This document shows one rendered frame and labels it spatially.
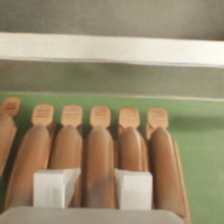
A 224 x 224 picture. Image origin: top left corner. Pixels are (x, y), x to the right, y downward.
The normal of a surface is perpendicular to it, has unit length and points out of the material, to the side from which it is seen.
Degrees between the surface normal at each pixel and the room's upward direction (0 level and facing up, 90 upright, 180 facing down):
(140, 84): 90
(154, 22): 90
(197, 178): 3
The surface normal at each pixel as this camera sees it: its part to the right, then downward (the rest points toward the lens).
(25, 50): 0.00, 0.17
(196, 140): 0.03, -0.71
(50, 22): -0.02, 0.70
